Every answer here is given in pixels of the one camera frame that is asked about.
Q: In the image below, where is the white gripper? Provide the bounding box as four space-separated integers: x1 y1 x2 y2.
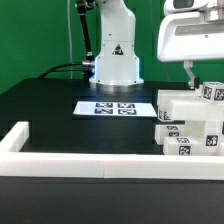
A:
157 0 224 89

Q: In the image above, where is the white chair back frame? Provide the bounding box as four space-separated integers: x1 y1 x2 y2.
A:
157 90 224 121

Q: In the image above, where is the small white chair part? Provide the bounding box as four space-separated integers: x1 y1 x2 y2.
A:
154 124 184 145

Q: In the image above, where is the white tagged cube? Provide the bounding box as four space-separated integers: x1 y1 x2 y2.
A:
202 82 224 102

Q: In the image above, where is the white chair seat block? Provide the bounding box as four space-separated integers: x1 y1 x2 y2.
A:
184 121 224 156

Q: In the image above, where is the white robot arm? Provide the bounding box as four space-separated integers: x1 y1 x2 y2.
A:
76 0 224 90

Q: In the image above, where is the white marker base sheet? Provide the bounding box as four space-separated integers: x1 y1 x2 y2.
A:
73 101 156 117

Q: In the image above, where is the black cable hose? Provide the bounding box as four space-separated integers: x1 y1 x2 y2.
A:
38 0 98 80

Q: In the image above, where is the thin white cable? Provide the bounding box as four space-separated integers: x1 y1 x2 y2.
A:
66 0 74 80

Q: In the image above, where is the white U-shaped fence frame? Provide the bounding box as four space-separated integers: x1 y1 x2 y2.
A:
0 121 224 180

